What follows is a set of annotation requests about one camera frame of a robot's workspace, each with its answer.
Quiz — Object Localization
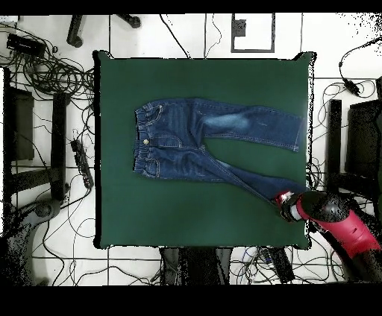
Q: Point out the tangle of black cables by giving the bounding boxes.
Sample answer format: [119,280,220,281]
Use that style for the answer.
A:
[0,22,96,102]

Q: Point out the grey square frame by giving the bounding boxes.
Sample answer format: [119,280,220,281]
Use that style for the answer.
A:
[230,13,276,54]

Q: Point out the black box with cables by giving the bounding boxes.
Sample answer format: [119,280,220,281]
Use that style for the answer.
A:
[6,33,46,57]

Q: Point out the dark green table cloth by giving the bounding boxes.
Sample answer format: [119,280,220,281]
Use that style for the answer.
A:
[93,50,316,250]

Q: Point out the black power strip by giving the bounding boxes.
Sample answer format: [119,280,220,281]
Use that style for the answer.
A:
[70,139,95,189]
[268,247,295,284]

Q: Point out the black stand frame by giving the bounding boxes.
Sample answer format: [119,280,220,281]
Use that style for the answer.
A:
[324,75,382,198]
[2,67,72,206]

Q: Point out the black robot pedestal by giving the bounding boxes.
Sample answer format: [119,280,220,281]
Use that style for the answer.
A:
[160,247,232,285]

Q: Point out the black chair leg with caster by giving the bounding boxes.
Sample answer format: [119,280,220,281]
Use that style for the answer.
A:
[116,13,142,30]
[66,14,85,48]

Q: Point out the black power adapter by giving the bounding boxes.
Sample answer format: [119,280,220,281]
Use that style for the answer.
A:
[342,78,363,97]

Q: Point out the blue denim jeans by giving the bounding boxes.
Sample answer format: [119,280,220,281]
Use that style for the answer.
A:
[132,96,310,206]

